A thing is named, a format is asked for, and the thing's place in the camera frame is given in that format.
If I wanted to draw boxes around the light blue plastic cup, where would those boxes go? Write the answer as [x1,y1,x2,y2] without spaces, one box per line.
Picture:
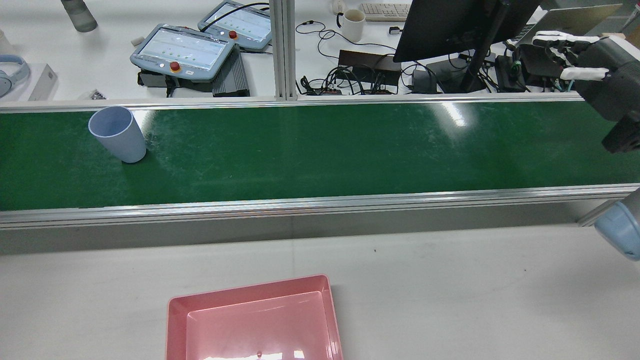
[88,105,148,164]

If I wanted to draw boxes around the dark finned electronics box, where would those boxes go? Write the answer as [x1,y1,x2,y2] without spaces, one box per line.
[212,44,251,98]

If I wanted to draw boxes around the thin black cable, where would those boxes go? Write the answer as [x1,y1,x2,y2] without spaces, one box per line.
[295,20,401,62]

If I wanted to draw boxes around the light blue headphones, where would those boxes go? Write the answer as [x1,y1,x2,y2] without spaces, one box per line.
[0,54,31,99]

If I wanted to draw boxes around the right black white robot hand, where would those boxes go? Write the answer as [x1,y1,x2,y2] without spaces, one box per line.
[532,30,640,122]

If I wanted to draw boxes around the silver laptop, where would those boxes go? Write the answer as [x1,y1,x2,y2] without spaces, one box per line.
[509,3,624,49]

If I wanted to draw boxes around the black computer monitor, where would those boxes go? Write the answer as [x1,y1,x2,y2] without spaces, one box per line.
[392,0,543,94]

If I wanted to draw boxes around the dark brown flat box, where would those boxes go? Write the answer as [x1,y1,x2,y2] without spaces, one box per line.
[337,49,403,87]

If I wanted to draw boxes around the green belt conveyor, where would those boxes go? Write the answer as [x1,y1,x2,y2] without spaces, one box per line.
[0,95,640,232]

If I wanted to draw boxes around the grey metal electronics box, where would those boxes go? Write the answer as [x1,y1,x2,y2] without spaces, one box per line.
[138,69,217,96]

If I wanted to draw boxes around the white keyboard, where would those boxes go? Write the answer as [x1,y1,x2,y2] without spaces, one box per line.
[359,2,412,23]

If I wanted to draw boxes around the pink plastic box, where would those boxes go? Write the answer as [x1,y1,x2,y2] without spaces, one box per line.
[165,274,345,360]

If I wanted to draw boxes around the aluminium profile post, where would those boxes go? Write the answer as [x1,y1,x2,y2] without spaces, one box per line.
[268,0,298,102]

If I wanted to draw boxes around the black box with red logo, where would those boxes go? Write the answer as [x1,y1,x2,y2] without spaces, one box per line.
[516,43,577,82]

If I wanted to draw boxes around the black cable bundle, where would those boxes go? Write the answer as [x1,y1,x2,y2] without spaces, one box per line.
[299,64,403,97]

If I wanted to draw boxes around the white cardboard box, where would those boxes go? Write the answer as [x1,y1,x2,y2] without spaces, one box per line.
[0,63,59,102]

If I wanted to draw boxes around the black electronics module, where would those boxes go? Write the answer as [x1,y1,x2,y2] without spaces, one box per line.
[494,54,527,93]

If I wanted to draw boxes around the black power adapter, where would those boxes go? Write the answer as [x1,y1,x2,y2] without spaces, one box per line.
[411,68,442,95]

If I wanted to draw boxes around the white mug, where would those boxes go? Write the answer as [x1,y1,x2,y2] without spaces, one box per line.
[336,8,367,44]

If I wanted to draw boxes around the robot teach pendant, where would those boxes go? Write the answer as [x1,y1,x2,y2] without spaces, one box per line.
[129,23,237,83]
[197,0,274,53]

